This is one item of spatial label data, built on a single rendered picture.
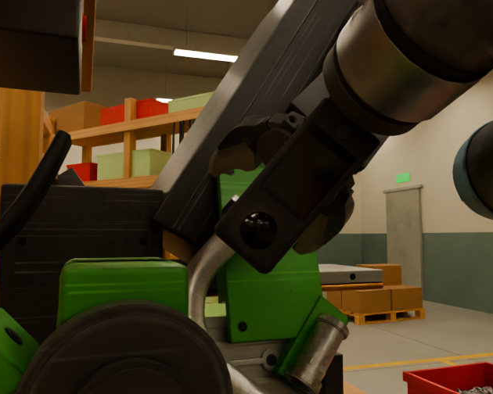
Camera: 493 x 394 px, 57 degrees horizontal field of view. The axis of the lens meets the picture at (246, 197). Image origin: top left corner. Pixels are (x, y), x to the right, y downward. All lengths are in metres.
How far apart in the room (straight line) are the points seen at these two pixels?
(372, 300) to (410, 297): 0.70
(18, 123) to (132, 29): 6.77
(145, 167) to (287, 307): 3.20
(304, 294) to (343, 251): 10.19
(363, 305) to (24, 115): 5.68
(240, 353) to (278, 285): 0.08
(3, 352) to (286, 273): 0.38
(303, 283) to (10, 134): 0.93
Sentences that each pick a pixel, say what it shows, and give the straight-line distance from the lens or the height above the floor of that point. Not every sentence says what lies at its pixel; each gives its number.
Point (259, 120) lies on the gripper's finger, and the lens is 0.35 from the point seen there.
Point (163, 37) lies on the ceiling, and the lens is 8.01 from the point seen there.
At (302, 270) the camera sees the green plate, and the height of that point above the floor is 1.14.
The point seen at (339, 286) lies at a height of 1.11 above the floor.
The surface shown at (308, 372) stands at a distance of 0.48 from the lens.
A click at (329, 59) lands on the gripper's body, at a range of 0.29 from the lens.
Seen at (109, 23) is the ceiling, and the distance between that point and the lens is 8.02.
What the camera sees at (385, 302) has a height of 0.26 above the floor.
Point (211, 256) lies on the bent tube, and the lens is 0.46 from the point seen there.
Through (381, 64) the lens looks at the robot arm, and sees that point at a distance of 0.25.
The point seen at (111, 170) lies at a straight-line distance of 3.94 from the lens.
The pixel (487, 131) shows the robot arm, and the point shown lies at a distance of 0.34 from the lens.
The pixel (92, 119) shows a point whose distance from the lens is 4.40.
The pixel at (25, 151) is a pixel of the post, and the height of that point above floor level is 1.40.
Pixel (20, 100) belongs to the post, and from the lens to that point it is 1.31.
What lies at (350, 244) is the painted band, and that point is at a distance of 10.81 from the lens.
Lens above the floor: 1.18
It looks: 5 degrees up
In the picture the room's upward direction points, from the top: straight up
